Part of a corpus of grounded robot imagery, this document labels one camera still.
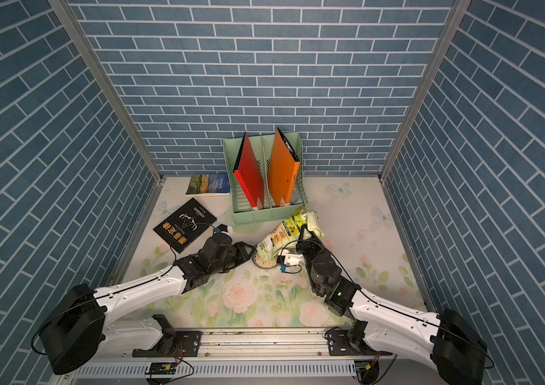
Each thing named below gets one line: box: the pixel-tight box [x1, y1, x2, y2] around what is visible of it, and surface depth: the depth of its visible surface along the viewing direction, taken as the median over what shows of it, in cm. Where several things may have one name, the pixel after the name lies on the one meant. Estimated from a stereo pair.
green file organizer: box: [222, 133, 308, 226], surface depth 104 cm
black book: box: [153, 197, 218, 254], surface depth 101 cm
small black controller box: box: [145, 362, 178, 375], surface depth 73 cm
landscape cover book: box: [185, 174, 231, 197], surface depth 118 cm
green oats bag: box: [254, 208, 325, 264], surface depth 75 cm
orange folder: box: [267, 127, 301, 207], surface depth 92 cm
